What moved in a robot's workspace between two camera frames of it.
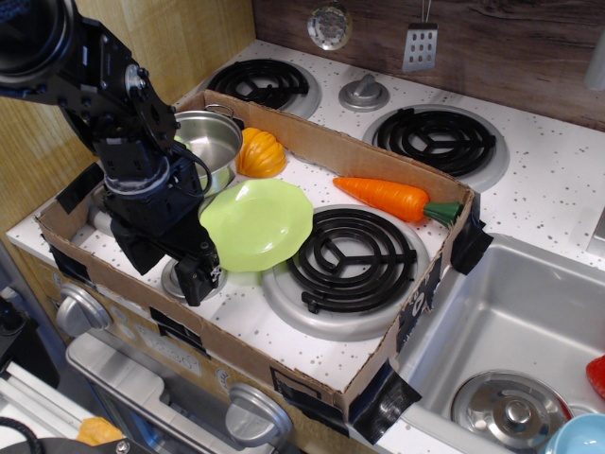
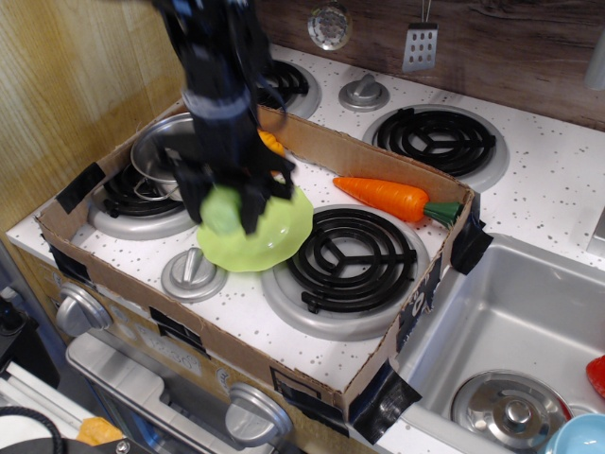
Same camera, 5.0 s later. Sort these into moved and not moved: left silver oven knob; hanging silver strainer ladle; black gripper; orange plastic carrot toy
Moved: black gripper
Not moved: orange plastic carrot toy; left silver oven knob; hanging silver strainer ladle
